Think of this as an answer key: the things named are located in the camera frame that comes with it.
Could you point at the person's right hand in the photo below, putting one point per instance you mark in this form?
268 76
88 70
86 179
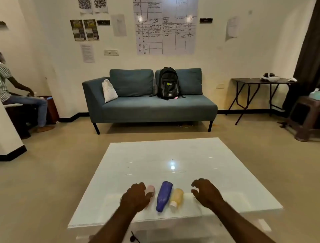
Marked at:
207 192

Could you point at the person's left hand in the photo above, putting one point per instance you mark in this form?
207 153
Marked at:
135 197

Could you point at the person's right fingers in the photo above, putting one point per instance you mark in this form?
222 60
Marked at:
196 185

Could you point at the person's left fingers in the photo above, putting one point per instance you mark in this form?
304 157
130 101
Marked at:
148 195

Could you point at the person's left forearm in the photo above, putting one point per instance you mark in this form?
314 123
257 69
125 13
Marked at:
115 225

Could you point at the person's right forearm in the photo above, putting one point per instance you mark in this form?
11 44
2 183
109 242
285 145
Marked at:
240 222

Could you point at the pink bottle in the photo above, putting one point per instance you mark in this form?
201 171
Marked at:
151 189

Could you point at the blue bottle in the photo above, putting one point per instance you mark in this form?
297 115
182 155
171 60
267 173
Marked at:
164 196

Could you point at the yellow bottle with white cap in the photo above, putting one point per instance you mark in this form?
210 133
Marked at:
177 196

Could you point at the teal sofa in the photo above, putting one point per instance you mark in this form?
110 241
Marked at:
155 109

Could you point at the teal sofa back cushion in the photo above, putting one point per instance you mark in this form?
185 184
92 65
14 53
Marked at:
191 81
131 82

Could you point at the black backpack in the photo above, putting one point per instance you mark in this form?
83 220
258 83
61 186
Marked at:
168 83

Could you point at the white pillow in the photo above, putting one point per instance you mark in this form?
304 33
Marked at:
109 91

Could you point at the black folding table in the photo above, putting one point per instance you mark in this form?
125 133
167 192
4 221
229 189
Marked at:
255 81

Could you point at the brown cabinet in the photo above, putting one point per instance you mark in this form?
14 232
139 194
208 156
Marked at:
51 110

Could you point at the white headset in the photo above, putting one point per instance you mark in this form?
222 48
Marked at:
270 77

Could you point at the brown plastic stool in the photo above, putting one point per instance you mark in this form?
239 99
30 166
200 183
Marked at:
305 110

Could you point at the white controller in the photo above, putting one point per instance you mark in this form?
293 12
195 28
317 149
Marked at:
292 79

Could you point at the teal tissue box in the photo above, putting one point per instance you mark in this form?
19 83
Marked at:
315 94

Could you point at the white paper sheet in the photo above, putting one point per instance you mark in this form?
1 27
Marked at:
87 53
232 28

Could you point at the white seat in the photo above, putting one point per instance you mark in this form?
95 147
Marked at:
12 105

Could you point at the dark curtain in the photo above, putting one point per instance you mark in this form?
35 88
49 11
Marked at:
307 57

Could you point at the dark poster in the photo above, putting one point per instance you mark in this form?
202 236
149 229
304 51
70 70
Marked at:
77 30
91 30

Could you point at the paper with square code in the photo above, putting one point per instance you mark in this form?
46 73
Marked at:
100 5
85 5

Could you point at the white wall switch plate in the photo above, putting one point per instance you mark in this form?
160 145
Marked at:
111 52

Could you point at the white wall chart sheet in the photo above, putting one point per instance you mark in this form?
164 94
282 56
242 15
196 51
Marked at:
165 27

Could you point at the small black wall sign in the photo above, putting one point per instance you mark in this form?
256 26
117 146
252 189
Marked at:
103 22
206 20

